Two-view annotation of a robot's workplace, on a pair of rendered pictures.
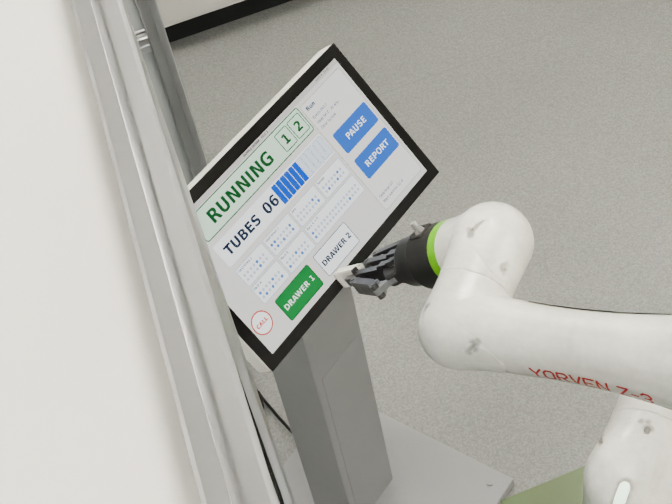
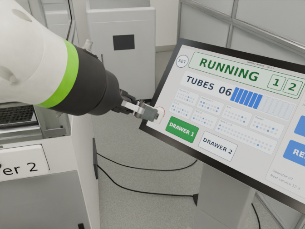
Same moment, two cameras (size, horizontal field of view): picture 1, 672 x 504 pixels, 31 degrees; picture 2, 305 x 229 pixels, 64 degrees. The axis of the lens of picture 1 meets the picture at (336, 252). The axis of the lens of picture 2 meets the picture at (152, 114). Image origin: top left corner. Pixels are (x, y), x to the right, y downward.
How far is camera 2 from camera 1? 175 cm
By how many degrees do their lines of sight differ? 63
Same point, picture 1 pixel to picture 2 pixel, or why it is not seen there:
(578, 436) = not seen: outside the picture
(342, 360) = (215, 222)
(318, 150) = (282, 108)
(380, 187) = (281, 169)
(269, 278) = (182, 107)
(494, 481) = not seen: outside the picture
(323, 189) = (253, 122)
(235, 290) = (169, 92)
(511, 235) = not seen: outside the picture
